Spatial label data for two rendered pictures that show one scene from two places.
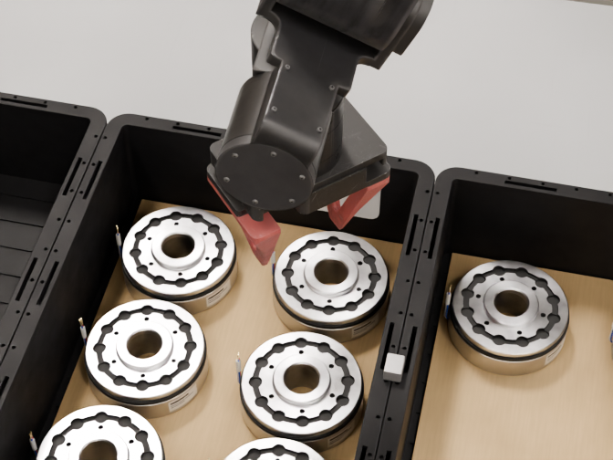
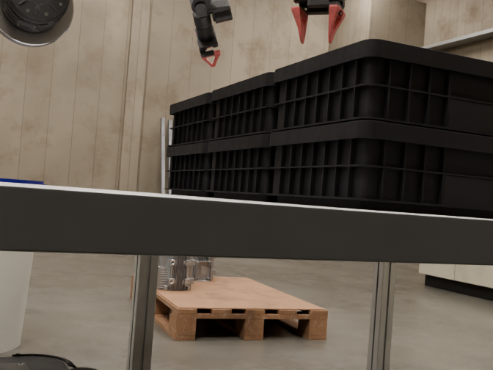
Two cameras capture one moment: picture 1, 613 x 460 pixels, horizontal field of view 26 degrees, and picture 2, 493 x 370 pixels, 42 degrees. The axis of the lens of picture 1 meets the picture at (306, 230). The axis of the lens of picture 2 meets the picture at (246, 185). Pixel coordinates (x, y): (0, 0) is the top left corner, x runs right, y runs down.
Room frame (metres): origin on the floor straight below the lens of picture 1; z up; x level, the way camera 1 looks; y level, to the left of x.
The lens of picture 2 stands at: (1.55, 1.06, 0.70)
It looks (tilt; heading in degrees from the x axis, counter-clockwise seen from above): 1 degrees up; 233
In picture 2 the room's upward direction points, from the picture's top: 4 degrees clockwise
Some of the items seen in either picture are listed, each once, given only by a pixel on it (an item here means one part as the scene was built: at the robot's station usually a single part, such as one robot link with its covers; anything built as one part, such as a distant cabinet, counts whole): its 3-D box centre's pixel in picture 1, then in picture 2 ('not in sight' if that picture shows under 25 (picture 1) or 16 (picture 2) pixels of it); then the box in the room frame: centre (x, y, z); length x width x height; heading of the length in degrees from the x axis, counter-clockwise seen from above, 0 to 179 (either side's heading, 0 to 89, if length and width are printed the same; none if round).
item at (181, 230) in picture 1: (178, 247); not in sight; (0.74, 0.12, 0.86); 0.05 x 0.05 x 0.01
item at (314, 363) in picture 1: (301, 380); not in sight; (0.60, 0.00, 0.86); 0.05 x 0.05 x 0.01
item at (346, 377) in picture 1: (301, 382); not in sight; (0.60, 0.00, 0.86); 0.10 x 0.10 x 0.01
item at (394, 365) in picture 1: (394, 367); not in sight; (0.57, -0.07, 0.94); 0.02 x 0.01 x 0.01; 167
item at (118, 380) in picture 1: (145, 349); not in sight; (0.64, 0.14, 0.86); 0.10 x 0.10 x 0.01
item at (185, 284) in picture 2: not in sight; (218, 285); (-0.66, -2.07, 0.18); 1.26 x 0.88 x 0.37; 76
